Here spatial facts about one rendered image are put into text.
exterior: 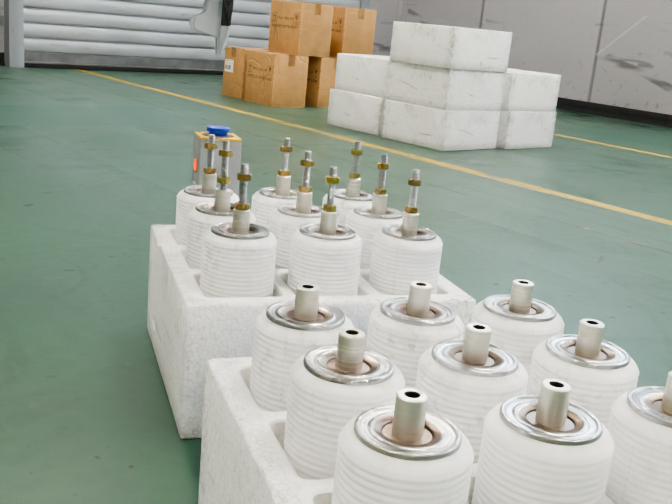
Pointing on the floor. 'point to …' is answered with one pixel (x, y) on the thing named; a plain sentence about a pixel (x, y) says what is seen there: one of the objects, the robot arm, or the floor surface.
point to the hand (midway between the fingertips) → (222, 47)
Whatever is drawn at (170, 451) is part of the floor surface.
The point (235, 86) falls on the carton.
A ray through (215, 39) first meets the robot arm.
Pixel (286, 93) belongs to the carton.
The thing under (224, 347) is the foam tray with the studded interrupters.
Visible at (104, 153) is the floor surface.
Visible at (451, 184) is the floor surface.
